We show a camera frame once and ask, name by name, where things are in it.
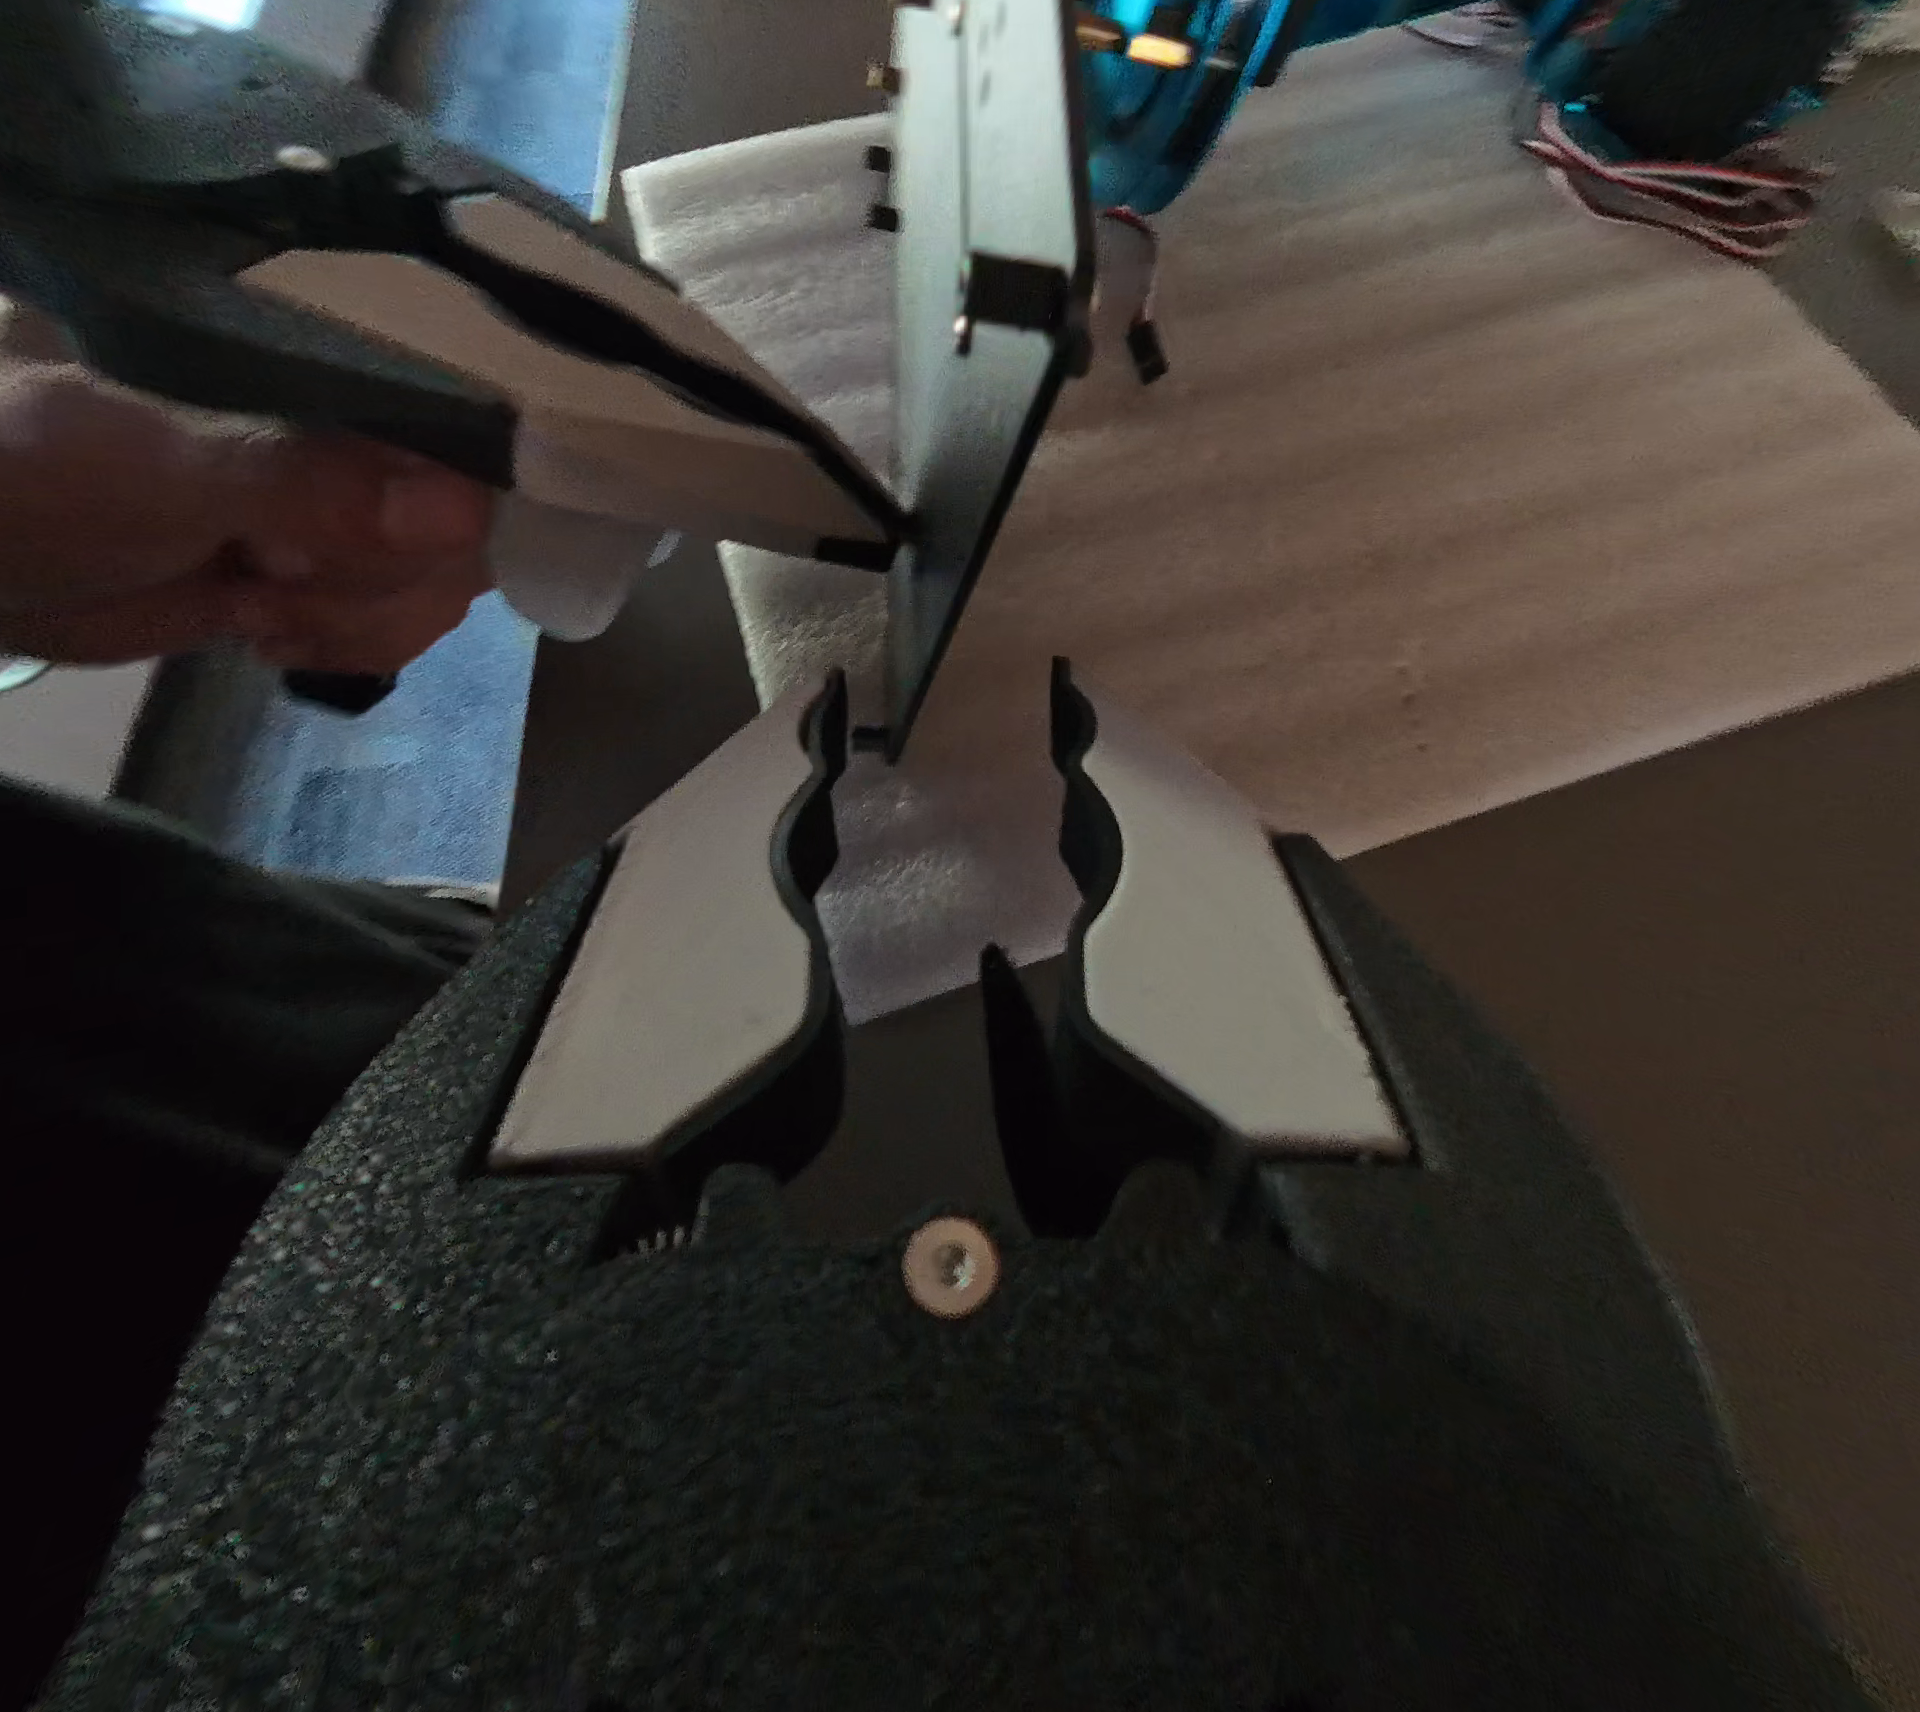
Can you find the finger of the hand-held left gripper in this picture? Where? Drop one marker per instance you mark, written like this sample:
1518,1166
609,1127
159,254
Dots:
600,272
600,434

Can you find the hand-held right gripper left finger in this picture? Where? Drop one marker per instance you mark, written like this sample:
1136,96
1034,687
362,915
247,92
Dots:
677,976

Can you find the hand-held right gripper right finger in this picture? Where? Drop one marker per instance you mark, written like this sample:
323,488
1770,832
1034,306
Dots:
1245,991

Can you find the blue toy robot arm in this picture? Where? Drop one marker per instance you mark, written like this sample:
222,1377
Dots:
994,92

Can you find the dark grey desk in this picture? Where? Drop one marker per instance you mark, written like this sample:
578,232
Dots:
1650,1070

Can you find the person's left hand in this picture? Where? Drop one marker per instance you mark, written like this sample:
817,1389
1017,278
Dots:
225,539

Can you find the white foam sheet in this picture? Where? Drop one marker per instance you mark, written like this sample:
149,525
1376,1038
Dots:
1428,466

